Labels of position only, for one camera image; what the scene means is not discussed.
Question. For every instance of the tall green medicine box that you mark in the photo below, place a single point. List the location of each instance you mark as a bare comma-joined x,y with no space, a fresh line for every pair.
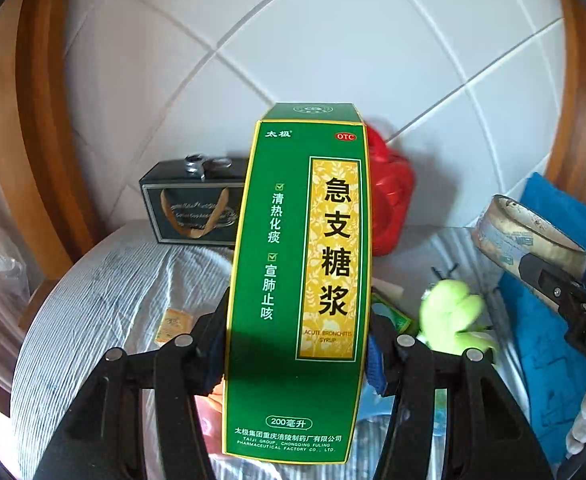
273,260

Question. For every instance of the wooden frame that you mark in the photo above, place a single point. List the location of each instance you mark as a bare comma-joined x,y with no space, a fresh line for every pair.
38,110
583,125

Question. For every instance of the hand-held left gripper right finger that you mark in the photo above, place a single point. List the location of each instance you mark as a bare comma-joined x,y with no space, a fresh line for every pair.
376,360

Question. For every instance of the small yellow packet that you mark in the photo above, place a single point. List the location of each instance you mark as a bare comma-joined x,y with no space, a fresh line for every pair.
173,325

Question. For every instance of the dark gift box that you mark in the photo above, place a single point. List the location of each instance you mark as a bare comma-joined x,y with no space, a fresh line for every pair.
193,210

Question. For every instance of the metal hip flask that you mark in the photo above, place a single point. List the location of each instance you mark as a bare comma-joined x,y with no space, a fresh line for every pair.
200,165

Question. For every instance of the blue cloth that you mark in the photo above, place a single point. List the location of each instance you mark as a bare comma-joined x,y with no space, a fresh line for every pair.
538,340

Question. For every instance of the worn tape roll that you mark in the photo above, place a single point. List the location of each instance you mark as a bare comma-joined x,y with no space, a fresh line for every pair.
518,230

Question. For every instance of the green frog plush toy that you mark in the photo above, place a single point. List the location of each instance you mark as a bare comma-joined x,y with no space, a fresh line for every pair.
448,315

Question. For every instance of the red bear-embossed plastic case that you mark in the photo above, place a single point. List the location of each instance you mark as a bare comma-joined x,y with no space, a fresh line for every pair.
390,190

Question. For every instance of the clear plastic bag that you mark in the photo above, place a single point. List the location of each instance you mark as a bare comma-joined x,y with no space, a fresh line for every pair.
8,260

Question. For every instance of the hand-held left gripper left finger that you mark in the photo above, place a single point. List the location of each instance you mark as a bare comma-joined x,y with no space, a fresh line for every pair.
217,355

